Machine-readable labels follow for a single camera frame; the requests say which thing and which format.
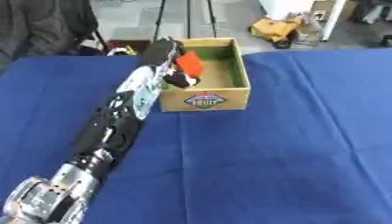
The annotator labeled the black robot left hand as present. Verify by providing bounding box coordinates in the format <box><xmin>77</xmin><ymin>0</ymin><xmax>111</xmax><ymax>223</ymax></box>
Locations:
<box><xmin>139</xmin><ymin>37</ymin><xmax>202</xmax><ymax>89</ymax></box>

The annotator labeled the orange toy block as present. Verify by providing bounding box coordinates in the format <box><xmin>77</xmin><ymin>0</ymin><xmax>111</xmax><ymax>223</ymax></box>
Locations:
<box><xmin>174</xmin><ymin>51</ymin><xmax>206</xmax><ymax>78</ymax></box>

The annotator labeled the tan cardboard box green inside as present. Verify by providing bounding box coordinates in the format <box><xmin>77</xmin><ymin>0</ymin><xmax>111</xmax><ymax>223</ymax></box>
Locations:
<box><xmin>157</xmin><ymin>37</ymin><xmax>253</xmax><ymax>113</ymax></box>

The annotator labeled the black tripod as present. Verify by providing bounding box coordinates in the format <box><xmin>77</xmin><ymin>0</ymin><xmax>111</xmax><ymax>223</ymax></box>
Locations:
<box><xmin>151</xmin><ymin>0</ymin><xmax>220</xmax><ymax>42</ymax></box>

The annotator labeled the yellow bag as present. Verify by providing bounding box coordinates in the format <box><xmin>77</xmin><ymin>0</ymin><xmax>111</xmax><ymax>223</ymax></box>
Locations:
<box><xmin>248</xmin><ymin>16</ymin><xmax>304</xmax><ymax>43</ymax></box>

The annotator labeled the person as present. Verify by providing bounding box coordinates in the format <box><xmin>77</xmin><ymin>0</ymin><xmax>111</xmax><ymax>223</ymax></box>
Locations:
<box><xmin>0</xmin><ymin>0</ymin><xmax>102</xmax><ymax>73</ymax></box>

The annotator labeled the white post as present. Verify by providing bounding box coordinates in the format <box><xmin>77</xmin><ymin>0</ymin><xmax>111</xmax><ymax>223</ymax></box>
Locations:
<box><xmin>319</xmin><ymin>0</ymin><xmax>349</xmax><ymax>42</ymax></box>

